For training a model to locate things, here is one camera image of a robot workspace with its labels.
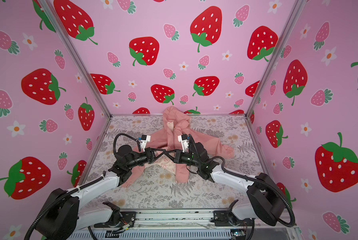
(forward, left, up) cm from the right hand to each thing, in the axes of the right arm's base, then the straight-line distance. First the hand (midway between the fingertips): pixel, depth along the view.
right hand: (163, 155), depth 73 cm
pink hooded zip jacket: (+38, 0, -17) cm, 42 cm away
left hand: (+1, -1, +1) cm, 1 cm away
